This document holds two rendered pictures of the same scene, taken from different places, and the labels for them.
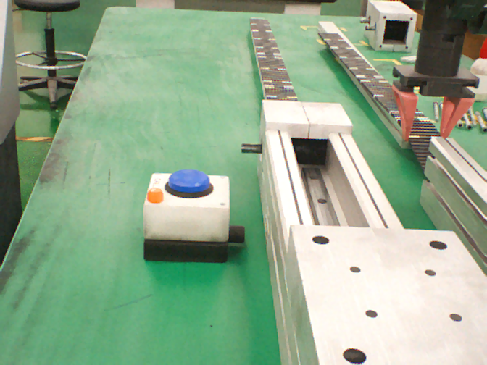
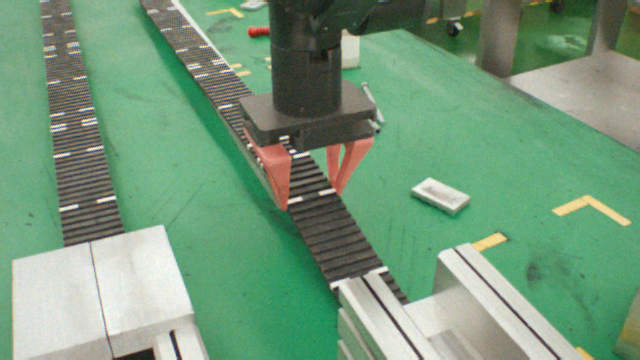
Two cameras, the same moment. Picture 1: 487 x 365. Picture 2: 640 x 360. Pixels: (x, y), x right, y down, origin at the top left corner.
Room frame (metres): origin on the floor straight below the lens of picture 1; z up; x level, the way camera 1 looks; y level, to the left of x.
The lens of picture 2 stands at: (0.46, -0.10, 1.12)
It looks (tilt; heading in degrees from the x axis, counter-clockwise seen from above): 33 degrees down; 340
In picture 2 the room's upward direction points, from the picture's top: straight up
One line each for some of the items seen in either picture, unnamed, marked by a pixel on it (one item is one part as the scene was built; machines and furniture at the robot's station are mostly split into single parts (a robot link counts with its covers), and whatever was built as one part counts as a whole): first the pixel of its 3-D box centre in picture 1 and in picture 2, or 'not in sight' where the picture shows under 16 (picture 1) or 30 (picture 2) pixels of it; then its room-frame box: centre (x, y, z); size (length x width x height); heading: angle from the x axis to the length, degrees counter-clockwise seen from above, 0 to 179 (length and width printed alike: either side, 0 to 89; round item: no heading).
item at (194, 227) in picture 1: (196, 215); not in sight; (0.59, 0.05, 0.81); 0.10 x 0.08 x 0.06; 93
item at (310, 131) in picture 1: (291, 148); (94, 343); (0.76, -0.05, 0.83); 0.12 x 0.09 x 0.10; 93
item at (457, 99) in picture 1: (438, 109); (321, 153); (0.90, -0.26, 0.85); 0.07 x 0.07 x 0.09; 3
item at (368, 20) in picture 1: (380, 21); not in sight; (1.83, -0.34, 0.83); 0.11 x 0.10 x 0.10; 92
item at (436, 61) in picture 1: (438, 58); (306, 81); (0.90, -0.25, 0.92); 0.10 x 0.07 x 0.07; 93
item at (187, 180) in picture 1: (189, 185); not in sight; (0.59, 0.06, 0.84); 0.04 x 0.04 x 0.02
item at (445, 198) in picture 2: not in sight; (440, 196); (0.88, -0.38, 0.78); 0.05 x 0.03 x 0.01; 26
